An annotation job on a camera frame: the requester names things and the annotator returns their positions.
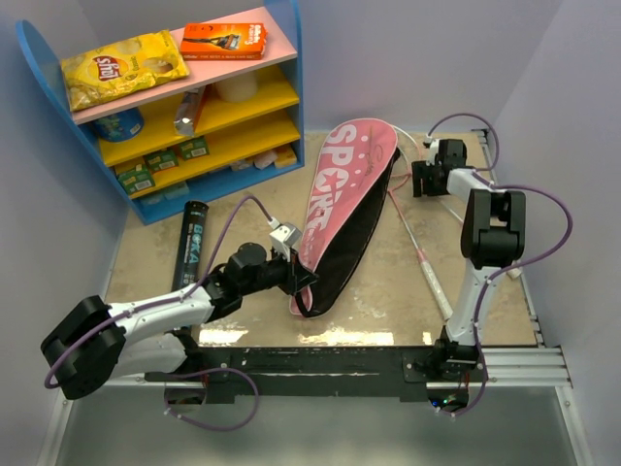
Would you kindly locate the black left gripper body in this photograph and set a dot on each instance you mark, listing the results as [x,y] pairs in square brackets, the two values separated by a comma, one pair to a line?
[277,272]

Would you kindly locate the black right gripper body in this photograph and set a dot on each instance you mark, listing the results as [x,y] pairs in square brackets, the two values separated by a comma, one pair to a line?
[427,176]

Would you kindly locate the pink SPORT racket bag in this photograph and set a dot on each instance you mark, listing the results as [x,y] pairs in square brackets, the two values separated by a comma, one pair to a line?
[347,195]

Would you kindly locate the black BOKA shuttlecock tube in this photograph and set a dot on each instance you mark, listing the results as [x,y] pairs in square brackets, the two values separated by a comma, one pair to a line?
[189,251]

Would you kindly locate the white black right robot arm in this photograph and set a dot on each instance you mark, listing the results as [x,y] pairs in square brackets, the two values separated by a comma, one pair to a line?
[492,240]

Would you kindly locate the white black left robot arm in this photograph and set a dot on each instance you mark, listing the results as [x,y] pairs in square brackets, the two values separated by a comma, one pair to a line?
[85,347]

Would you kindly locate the green gum box right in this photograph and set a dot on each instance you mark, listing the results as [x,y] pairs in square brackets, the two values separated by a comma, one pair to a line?
[193,148]

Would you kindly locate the green gum box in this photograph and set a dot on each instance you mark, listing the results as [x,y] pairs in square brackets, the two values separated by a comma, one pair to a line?
[161,160]
[134,178]
[193,148]

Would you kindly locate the green gum box middle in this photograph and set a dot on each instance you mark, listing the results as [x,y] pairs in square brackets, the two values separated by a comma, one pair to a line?
[161,160]

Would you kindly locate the green gum box left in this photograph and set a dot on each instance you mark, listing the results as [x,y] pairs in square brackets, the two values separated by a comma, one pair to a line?
[134,178]

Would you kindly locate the blue wooden shelf unit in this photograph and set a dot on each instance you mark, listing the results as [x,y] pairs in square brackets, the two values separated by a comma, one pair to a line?
[236,133]

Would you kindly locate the silver orange foil box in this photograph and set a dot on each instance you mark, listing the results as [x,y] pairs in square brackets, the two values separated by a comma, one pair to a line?
[188,111]

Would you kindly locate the white paper roll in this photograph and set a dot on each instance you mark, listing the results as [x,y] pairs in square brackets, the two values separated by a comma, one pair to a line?
[238,88]

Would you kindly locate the blue round snack can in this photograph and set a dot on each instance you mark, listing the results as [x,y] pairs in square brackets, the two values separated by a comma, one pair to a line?
[119,127]

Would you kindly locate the orange Gillette razor box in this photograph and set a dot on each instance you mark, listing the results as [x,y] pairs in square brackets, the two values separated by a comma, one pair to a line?
[223,41]

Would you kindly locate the yellow Lays chips bag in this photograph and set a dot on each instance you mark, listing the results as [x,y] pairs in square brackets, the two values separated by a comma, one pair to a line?
[122,68]

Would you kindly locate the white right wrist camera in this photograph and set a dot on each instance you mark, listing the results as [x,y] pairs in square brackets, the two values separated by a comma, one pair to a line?
[431,145]

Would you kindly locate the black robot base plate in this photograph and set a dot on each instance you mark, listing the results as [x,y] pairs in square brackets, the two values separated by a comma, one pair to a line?
[387,372]

